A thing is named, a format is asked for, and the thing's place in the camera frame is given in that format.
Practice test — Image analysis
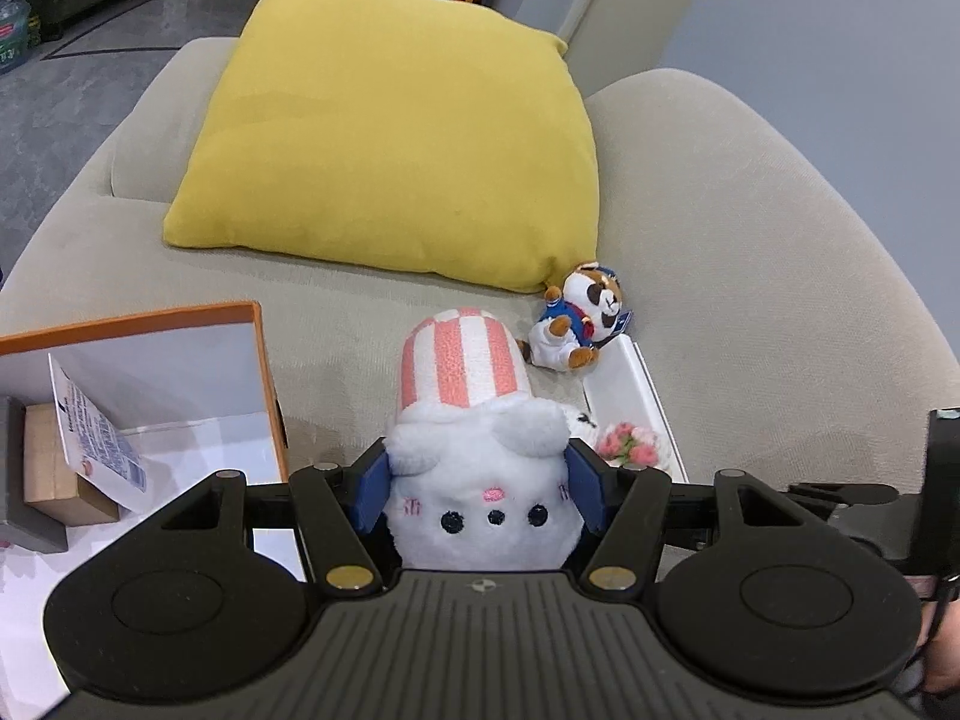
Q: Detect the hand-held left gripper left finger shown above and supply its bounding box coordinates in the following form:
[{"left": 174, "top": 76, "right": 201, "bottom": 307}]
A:
[{"left": 161, "top": 439, "right": 391, "bottom": 592}]

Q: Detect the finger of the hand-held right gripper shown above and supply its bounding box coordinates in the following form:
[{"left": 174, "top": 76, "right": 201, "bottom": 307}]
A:
[{"left": 787, "top": 483, "right": 901, "bottom": 508}]

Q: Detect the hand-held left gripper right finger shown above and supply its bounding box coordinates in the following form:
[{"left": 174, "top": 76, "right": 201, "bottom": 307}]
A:
[{"left": 566, "top": 439, "right": 800, "bottom": 590}]

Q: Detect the white plush with striped hat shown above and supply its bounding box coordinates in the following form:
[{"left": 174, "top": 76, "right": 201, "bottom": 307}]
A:
[{"left": 382, "top": 305, "right": 590, "bottom": 571}]

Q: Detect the orange storage box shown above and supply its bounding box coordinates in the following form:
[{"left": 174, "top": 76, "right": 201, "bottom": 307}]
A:
[{"left": 0, "top": 302, "right": 310, "bottom": 720}]

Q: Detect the white printed card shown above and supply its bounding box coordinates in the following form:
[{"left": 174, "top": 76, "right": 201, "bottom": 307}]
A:
[{"left": 47, "top": 352, "right": 149, "bottom": 515}]

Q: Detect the brown cardboard box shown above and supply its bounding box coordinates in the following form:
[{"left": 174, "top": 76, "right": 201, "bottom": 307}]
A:
[{"left": 22, "top": 403, "right": 121, "bottom": 526}]

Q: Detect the dark grey box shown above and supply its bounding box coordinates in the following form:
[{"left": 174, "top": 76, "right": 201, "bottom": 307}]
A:
[{"left": 0, "top": 396, "right": 67, "bottom": 554}]

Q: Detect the person's right hand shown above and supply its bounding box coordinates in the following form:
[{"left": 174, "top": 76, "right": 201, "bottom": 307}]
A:
[{"left": 904, "top": 570, "right": 960, "bottom": 700}]

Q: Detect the white tray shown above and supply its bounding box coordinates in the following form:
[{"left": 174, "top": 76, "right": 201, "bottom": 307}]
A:
[{"left": 581, "top": 334, "right": 691, "bottom": 485}]

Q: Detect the brown and white dog plush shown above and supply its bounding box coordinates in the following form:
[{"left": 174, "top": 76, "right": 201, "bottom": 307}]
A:
[{"left": 517, "top": 261, "right": 635, "bottom": 372}]

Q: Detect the beige sofa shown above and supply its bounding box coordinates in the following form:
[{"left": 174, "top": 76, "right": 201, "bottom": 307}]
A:
[{"left": 0, "top": 37, "right": 960, "bottom": 720}]

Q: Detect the yellow pillow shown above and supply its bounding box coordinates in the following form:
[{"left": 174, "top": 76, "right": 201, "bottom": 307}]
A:
[{"left": 163, "top": 0, "right": 601, "bottom": 293}]

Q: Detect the pack of water bottles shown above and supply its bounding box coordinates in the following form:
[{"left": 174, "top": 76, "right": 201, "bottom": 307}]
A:
[{"left": 0, "top": 0, "right": 35, "bottom": 76}]

